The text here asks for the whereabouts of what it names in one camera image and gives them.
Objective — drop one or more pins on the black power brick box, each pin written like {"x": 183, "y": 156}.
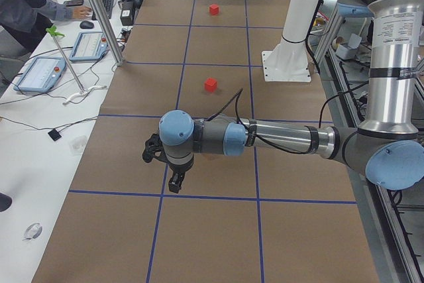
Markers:
{"x": 127, "y": 13}

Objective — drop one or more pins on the red block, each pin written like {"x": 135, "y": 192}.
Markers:
{"x": 210, "y": 84}
{"x": 213, "y": 9}

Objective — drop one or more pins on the far blue teach pendant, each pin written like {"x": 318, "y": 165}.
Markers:
{"x": 89, "y": 47}

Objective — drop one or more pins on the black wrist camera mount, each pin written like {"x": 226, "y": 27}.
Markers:
{"x": 153, "y": 149}

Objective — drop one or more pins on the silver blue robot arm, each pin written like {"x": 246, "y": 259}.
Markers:
{"x": 383, "y": 147}

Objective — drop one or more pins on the person's hand on desk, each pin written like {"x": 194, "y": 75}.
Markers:
{"x": 81, "y": 12}

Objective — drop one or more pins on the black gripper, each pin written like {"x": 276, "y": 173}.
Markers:
{"x": 177, "y": 169}

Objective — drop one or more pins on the black smartphone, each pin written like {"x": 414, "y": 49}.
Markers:
{"x": 74, "y": 3}

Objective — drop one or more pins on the silver rod with green tip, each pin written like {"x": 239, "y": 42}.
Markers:
{"x": 83, "y": 92}

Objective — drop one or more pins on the black keyboard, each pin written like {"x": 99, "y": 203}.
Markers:
{"x": 104, "y": 3}

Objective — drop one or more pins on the small black square puck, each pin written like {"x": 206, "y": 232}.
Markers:
{"x": 54, "y": 135}

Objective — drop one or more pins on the person's grey sleeved forearm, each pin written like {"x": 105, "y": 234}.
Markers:
{"x": 20, "y": 16}

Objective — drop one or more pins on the near blue teach pendant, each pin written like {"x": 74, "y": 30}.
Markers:
{"x": 42, "y": 75}

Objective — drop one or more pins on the blue teach pendant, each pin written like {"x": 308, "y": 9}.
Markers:
{"x": 89, "y": 47}
{"x": 42, "y": 75}

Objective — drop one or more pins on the white camera mast base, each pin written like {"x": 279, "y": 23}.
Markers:
{"x": 288, "y": 61}

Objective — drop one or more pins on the black computer mouse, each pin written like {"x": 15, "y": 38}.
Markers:
{"x": 86, "y": 25}

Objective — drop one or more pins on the aluminium frame post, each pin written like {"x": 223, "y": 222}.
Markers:
{"x": 106, "y": 27}

